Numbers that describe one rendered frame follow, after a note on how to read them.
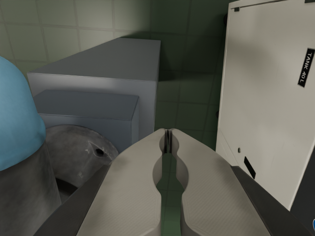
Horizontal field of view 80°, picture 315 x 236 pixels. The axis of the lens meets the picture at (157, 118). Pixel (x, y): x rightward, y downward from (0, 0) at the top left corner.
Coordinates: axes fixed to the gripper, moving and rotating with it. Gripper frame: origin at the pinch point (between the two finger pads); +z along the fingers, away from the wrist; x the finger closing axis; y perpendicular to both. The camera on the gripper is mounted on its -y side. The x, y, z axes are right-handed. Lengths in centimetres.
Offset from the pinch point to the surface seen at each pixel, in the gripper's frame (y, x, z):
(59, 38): 2, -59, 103
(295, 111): 14.0, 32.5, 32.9
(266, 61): 5, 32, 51
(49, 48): 8, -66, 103
